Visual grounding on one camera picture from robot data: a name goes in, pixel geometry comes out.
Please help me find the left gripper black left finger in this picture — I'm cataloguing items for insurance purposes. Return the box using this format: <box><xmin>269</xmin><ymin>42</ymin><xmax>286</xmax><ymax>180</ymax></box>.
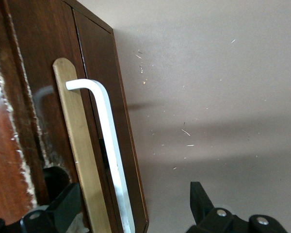
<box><xmin>0</xmin><ymin>183</ymin><xmax>82</xmax><ymax>233</ymax></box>

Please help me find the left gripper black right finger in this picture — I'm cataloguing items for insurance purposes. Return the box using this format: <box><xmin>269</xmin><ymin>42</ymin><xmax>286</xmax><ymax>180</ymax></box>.
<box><xmin>186</xmin><ymin>181</ymin><xmax>288</xmax><ymax>233</ymax></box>

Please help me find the brass handle backplate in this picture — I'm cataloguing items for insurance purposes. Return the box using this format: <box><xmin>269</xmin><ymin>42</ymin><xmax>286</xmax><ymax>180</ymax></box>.
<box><xmin>52</xmin><ymin>57</ymin><xmax>112</xmax><ymax>233</ymax></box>

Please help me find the white metal drawer handle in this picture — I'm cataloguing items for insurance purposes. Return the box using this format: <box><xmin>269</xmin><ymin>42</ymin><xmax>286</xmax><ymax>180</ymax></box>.
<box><xmin>65</xmin><ymin>79</ymin><xmax>136</xmax><ymax>233</ymax></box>

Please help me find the dark brown wooden cabinet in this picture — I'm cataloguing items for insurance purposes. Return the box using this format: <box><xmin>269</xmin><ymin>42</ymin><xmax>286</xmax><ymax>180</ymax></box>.
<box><xmin>0</xmin><ymin>0</ymin><xmax>150</xmax><ymax>233</ymax></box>

